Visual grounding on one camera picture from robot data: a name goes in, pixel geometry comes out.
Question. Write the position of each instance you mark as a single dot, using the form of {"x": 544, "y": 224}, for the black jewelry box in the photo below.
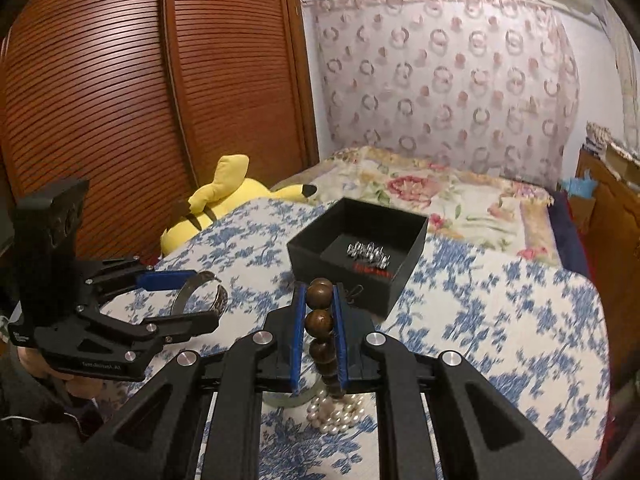
{"x": 370, "y": 295}

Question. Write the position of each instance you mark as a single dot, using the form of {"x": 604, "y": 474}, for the blue floral tablecloth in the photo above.
{"x": 500, "y": 335}

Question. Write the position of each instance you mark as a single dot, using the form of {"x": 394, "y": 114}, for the person's left hand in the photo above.
{"x": 77, "y": 387}

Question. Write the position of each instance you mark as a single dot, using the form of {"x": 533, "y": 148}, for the brown slatted wooden wardrobe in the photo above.
{"x": 100, "y": 85}

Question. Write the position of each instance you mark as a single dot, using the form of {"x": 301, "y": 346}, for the yellow plush toy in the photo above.
{"x": 240, "y": 190}

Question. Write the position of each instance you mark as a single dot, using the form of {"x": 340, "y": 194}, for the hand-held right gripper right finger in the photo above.
{"x": 341, "y": 330}

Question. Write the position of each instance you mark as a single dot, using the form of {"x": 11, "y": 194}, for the green jade bangle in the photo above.
{"x": 280, "y": 400}

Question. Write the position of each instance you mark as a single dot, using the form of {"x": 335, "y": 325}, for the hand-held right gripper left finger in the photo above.
{"x": 299, "y": 330}

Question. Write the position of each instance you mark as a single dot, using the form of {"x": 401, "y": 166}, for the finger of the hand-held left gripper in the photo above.
{"x": 165, "y": 280}
{"x": 190, "y": 322}

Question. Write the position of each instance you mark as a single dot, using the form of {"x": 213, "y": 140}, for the sheer circle-patterned curtain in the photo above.
{"x": 425, "y": 85}

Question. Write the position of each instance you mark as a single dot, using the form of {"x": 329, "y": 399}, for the silver bangle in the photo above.
{"x": 222, "y": 300}

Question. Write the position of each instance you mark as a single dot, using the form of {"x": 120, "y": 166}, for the open cardboard box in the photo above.
{"x": 622, "y": 165}

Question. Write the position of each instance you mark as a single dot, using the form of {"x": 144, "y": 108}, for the stack of books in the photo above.
{"x": 597, "y": 135}

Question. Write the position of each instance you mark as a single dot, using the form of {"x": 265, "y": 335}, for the person's left forearm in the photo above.
{"x": 40, "y": 435}

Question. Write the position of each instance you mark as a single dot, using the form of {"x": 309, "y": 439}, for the wooden cabinet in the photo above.
{"x": 600, "y": 200}

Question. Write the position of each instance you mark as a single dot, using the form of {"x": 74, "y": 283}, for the dark blue blanket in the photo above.
{"x": 567, "y": 235}

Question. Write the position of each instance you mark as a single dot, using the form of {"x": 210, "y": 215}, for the floral bedspread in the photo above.
{"x": 450, "y": 195}

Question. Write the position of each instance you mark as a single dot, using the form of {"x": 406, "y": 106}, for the blue plastic bag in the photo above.
{"x": 580, "y": 185}

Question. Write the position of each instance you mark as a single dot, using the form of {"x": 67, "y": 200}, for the tied beige curtain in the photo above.
{"x": 625, "y": 75}

